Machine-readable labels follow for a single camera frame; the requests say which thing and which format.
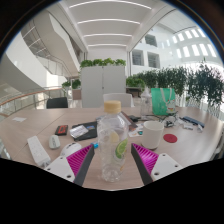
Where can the white mug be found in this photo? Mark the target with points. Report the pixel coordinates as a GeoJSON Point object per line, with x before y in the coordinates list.
{"type": "Point", "coordinates": [152, 133]}

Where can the white cabinet with plants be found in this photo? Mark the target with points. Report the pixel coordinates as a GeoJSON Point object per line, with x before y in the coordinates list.
{"type": "Point", "coordinates": [103, 85]}

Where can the clear bottle with yellow cap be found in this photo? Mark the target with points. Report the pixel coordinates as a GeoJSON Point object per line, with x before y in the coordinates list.
{"type": "Point", "coordinates": [111, 160]}

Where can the white chair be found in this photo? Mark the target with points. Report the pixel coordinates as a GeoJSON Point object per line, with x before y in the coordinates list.
{"type": "Point", "coordinates": [118, 99]}

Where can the black chair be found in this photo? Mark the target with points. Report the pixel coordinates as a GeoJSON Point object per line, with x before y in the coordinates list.
{"type": "Point", "coordinates": [57, 102]}

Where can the small red black case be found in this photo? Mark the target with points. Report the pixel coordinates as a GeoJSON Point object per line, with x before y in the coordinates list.
{"type": "Point", "coordinates": [61, 130]}

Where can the clear plastic water bottle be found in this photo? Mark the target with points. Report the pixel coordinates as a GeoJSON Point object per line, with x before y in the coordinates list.
{"type": "Point", "coordinates": [145, 104]}

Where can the white paper slip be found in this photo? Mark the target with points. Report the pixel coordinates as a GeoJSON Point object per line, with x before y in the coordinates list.
{"type": "Point", "coordinates": [19, 119]}

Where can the green hedge plants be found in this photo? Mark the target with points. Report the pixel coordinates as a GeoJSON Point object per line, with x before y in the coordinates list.
{"type": "Point", "coordinates": [200, 83]}

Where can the white power strip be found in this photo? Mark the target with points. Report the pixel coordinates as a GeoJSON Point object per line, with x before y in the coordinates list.
{"type": "Point", "coordinates": [37, 151]}

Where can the green tote bag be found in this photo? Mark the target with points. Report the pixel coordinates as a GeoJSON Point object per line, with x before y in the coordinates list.
{"type": "Point", "coordinates": [161, 101]}

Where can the grey white computer mouse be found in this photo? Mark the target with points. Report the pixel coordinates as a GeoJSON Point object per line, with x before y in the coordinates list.
{"type": "Point", "coordinates": [54, 142]}

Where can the small potted green plant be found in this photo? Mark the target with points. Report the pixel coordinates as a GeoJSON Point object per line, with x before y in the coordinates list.
{"type": "Point", "coordinates": [76, 85]}

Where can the black power adapter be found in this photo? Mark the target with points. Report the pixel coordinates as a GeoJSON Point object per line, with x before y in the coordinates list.
{"type": "Point", "coordinates": [134, 118]}

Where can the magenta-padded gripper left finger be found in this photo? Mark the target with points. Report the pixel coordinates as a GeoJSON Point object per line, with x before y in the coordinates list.
{"type": "Point", "coordinates": [60, 168]}

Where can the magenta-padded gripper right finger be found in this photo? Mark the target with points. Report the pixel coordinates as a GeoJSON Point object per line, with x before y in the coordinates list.
{"type": "Point", "coordinates": [165, 166]}

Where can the flat round red coaster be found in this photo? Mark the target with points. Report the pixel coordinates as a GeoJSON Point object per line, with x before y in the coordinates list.
{"type": "Point", "coordinates": [170, 138]}

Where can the ceiling light strips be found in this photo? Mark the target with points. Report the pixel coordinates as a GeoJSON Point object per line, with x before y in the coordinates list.
{"type": "Point", "coordinates": [108, 21]}

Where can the dark blue keyboard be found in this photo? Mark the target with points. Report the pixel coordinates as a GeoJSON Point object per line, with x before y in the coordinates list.
{"type": "Point", "coordinates": [193, 121]}

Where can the colourful printed sheet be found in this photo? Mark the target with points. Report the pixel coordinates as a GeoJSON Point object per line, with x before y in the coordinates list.
{"type": "Point", "coordinates": [135, 133]}

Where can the glass balustrade with wooden rail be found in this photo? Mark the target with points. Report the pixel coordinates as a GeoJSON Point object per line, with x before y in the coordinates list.
{"type": "Point", "coordinates": [20, 101]}

